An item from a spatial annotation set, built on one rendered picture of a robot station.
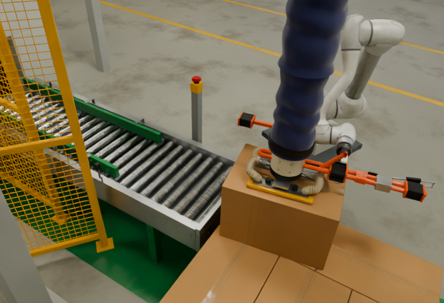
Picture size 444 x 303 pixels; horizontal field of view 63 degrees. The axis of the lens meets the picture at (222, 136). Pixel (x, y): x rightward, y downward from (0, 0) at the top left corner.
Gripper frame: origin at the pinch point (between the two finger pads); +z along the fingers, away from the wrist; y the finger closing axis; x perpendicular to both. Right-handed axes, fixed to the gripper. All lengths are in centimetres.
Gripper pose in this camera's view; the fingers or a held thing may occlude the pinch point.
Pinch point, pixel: (340, 171)
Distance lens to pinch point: 189.4
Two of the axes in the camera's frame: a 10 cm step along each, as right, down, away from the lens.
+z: -3.4, 5.5, -7.6
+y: -0.3, 8.0, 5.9
